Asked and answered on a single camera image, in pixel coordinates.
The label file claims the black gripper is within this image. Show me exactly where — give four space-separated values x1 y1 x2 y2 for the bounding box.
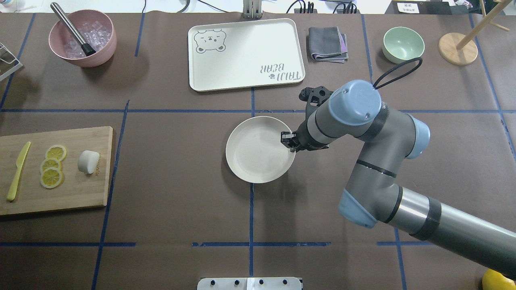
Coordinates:
281 120 329 152

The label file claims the cream round plate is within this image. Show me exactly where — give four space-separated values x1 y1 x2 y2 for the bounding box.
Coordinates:
225 116 295 184

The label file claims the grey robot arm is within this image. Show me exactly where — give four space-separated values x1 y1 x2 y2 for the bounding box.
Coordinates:
281 80 516 280

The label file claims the white bear print tray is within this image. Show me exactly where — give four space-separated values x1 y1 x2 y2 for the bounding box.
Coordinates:
188 18 306 92

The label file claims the folded grey purple cloth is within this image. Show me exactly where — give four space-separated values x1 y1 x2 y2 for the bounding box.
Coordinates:
308 27 349 64

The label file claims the black power strip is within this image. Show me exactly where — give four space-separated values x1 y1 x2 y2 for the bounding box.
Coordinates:
286 0 360 14

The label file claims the mint green bowl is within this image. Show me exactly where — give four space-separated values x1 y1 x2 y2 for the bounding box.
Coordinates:
382 27 425 64

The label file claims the wooden mug stand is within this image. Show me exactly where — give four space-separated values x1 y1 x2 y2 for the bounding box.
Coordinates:
437 0 511 66

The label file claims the bamboo cutting board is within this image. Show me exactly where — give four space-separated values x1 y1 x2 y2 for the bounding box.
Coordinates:
0 126 114 216

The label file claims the steel muddler black tip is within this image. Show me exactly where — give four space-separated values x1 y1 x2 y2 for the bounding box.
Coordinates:
50 2 96 56

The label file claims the pink bowl with ice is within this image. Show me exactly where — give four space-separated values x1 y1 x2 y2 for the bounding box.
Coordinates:
48 10 117 68

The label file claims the top lemon slice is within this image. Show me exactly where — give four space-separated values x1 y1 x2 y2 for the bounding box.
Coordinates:
45 145 67 162

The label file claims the lemon slice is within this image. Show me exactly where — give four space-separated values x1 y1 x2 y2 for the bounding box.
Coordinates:
45 145 67 162
40 157 62 174
40 167 64 189

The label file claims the middle lemon slice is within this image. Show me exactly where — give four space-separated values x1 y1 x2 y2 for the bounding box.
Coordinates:
40 157 62 174

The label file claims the bottom lemon slice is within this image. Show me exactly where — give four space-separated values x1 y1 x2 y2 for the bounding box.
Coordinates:
40 167 64 189

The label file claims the whole yellow lemon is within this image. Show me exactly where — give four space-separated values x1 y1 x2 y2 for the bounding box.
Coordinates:
481 269 516 290

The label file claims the yellow plastic knife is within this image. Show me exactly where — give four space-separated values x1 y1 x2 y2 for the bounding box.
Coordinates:
6 141 31 202

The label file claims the grey metal camera post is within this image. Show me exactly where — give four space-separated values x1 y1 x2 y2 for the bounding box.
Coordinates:
243 0 263 19

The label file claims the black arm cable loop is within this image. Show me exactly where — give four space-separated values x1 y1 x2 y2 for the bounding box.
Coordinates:
372 57 423 90

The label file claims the white metal base plate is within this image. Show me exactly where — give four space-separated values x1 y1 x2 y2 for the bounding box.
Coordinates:
197 277 304 290

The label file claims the wire rack corner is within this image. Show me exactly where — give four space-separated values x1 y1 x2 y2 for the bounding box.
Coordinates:
0 43 23 81

